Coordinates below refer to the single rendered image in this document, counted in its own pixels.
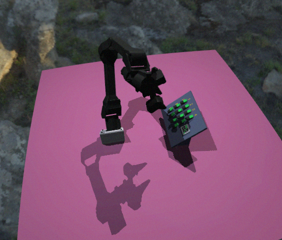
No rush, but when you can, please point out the dark blue switch panel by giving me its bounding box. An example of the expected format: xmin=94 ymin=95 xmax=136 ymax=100
xmin=161 ymin=91 xmax=207 ymax=148

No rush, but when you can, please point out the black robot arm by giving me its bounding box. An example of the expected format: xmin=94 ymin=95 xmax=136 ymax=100
xmin=98 ymin=36 xmax=166 ymax=131

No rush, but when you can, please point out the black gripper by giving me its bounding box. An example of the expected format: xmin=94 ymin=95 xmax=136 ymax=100
xmin=135 ymin=86 xmax=167 ymax=113

